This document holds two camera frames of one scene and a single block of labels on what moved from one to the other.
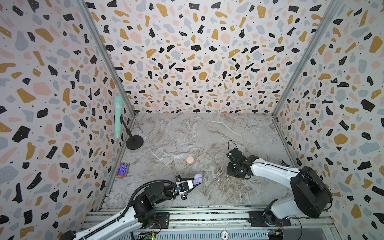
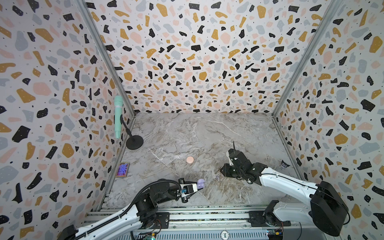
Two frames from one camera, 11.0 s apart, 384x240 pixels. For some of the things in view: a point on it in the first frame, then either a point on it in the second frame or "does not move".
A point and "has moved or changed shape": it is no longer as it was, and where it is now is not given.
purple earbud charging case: (197, 179) has moved or changed shape
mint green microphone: (118, 103) does not move
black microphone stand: (135, 142) does not move
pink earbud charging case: (190, 160) does not move
